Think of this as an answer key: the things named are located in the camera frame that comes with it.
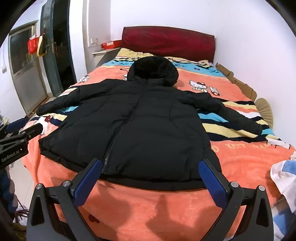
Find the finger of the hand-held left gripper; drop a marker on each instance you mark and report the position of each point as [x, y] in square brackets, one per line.
[32, 132]
[16, 124]

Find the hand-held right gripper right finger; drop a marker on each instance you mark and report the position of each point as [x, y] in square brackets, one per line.
[211, 185]

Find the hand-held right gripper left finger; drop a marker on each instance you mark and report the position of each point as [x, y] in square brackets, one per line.
[89, 183]

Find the black hooded puffer jacket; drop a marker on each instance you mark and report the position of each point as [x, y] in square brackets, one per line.
[150, 120]

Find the orange striped cartoon blanket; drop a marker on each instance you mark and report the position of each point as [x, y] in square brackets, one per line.
[242, 166]

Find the grey metal door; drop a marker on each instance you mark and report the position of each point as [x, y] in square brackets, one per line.
[25, 88]

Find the dark green door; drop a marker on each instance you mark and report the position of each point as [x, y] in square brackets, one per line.
[47, 69]

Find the white and blue cloth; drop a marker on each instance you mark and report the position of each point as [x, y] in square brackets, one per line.
[284, 176]

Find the red hanging bag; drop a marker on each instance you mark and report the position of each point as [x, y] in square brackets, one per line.
[32, 46]

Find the yellow and black hanging bag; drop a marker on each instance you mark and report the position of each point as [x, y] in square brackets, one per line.
[42, 46]

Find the beige woven hand fan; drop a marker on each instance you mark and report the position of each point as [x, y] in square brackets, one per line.
[264, 111]

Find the white bedside table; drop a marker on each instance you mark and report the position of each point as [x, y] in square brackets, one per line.
[101, 58]

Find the flattened cardboard box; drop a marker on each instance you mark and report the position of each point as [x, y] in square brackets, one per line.
[240, 85]

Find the red flat box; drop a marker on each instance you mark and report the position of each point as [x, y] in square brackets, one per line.
[112, 44]

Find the dark red padded headboard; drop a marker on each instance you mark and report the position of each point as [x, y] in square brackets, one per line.
[168, 42]

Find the white light switch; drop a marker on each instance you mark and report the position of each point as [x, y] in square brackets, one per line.
[3, 69]

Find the white wall socket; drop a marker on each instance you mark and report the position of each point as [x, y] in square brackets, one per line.
[94, 41]

